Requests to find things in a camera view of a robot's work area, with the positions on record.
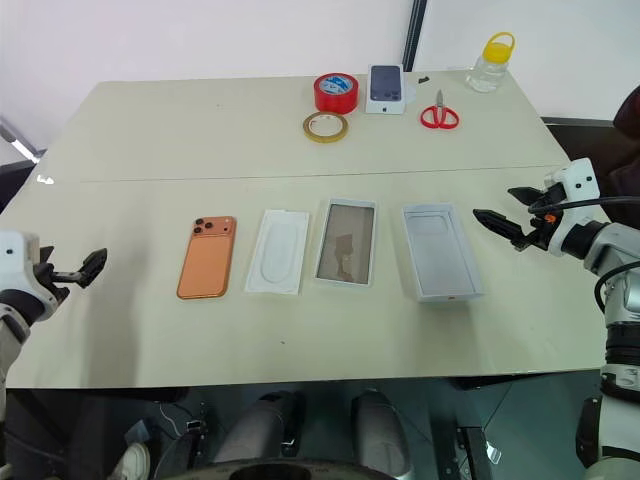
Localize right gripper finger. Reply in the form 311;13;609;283
506;186;542;206
472;208;533;249

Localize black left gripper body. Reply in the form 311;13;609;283
32;258;71;302

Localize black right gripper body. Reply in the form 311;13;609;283
526;185;564;252

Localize white phone box base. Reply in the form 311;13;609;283
401;201;486;305

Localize phone box tray with film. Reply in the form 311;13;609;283
312;198;378;289

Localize white box with phone print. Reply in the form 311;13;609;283
364;62;408;115

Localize black side table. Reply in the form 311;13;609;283
541;116;640;174

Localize orange smartphone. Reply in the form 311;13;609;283
175;215;238;302

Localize person in dark maroon clothes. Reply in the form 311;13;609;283
610;83;640;201

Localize black and silver bar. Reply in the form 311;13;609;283
0;115;42;164

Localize clear jar with yellow lid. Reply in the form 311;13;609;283
464;31;518;95

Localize white paper insert tray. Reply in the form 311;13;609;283
243;208;312;297

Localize black vertical pole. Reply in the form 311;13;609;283
401;0;427;72

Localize white shoe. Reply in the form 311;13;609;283
108;441;152;480

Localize red tape roll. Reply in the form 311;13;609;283
313;72;360;116

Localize tan tape roll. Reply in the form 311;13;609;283
301;110;351;144

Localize grey rounded shape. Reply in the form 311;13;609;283
213;390;307;467
349;388;417;477

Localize dark round base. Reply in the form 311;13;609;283
153;449;417;480

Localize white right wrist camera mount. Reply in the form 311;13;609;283
541;158;600;257

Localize red handled scissors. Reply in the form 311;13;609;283
419;89;461;131

